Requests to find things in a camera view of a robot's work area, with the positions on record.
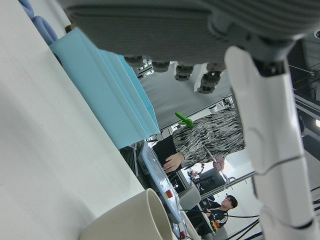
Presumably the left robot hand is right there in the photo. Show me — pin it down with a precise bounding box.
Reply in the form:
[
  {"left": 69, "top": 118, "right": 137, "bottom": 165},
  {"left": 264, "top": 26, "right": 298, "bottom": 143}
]
[{"left": 56, "top": 0, "right": 320, "bottom": 240}]

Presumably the light blue folded sheet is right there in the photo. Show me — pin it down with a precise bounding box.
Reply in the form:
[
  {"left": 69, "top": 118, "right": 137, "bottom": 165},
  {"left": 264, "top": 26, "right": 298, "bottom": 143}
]
[{"left": 48, "top": 26, "right": 161, "bottom": 151}]

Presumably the green plastic clip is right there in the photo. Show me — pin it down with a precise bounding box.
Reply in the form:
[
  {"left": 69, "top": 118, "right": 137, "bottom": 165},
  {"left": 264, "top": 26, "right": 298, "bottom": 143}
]
[{"left": 174, "top": 111, "right": 195, "bottom": 130}]

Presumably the person in striped grey sweater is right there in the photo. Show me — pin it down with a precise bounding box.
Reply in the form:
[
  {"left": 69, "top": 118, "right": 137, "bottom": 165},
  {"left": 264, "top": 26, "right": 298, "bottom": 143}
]
[{"left": 152, "top": 106, "right": 246, "bottom": 178}]

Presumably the thin metal rod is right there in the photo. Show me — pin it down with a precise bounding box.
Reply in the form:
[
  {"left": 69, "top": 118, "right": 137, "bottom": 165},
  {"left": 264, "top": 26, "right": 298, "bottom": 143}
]
[{"left": 202, "top": 144, "right": 235, "bottom": 184}]

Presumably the plain cream cup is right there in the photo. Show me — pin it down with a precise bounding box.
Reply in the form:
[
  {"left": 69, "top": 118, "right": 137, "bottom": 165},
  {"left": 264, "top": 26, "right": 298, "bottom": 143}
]
[{"left": 79, "top": 187, "right": 173, "bottom": 240}]

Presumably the person with glasses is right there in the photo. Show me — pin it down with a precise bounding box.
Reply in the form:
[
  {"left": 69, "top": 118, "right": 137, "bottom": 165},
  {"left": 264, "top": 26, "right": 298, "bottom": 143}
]
[{"left": 186, "top": 194, "right": 238, "bottom": 240}]

